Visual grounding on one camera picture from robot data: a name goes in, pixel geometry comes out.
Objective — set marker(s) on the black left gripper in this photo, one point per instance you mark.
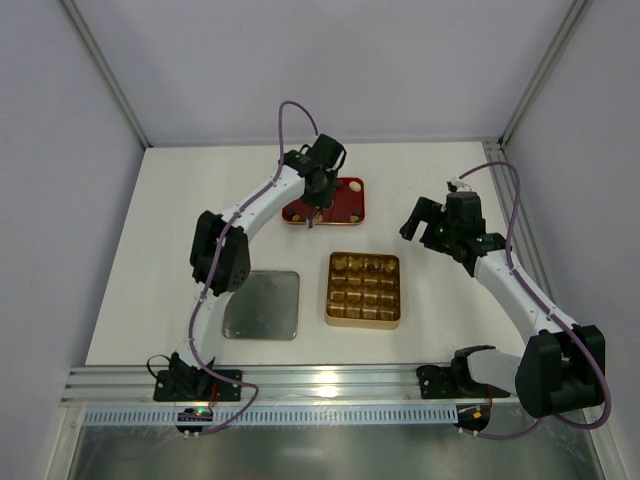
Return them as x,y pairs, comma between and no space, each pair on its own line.
316,201

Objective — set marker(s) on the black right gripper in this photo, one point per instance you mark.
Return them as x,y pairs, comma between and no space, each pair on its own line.
428,230

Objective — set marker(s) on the gold chocolate box tray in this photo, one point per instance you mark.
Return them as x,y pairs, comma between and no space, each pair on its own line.
362,292

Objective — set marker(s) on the square metal plate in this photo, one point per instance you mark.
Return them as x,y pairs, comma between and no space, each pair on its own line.
266,307

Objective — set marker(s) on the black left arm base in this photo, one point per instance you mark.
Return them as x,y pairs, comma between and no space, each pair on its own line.
176,381

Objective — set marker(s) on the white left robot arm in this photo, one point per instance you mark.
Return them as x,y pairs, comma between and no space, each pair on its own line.
220,257

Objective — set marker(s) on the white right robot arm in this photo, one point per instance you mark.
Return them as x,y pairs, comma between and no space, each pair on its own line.
563,362

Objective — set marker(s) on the red tray lid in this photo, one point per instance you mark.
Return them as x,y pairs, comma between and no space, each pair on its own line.
338,214

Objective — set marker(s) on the aluminium front rail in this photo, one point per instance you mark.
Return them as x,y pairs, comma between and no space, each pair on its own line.
132,385

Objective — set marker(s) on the slotted cable duct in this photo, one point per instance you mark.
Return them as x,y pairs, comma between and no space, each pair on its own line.
274,415

